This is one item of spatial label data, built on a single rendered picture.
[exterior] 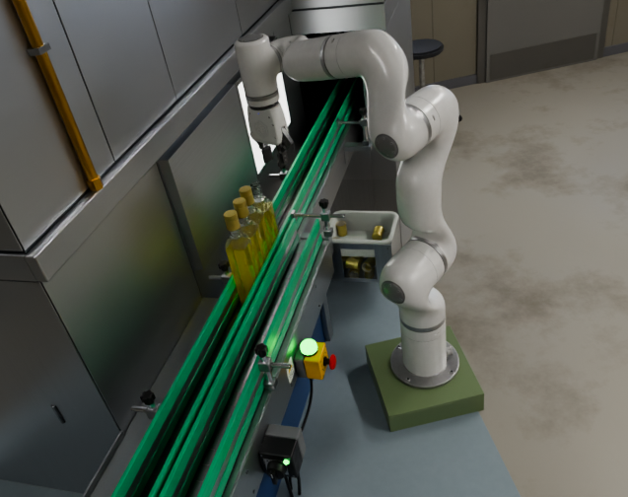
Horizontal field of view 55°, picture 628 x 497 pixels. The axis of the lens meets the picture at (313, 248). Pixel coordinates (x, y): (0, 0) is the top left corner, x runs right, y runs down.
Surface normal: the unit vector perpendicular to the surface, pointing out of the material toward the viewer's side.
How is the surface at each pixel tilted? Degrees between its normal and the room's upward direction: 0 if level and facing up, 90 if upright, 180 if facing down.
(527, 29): 90
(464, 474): 0
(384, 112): 46
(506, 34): 90
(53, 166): 90
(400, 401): 2
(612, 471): 0
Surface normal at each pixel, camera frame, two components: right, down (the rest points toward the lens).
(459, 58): 0.17, 0.56
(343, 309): -0.15, -0.80
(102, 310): 0.96, 0.04
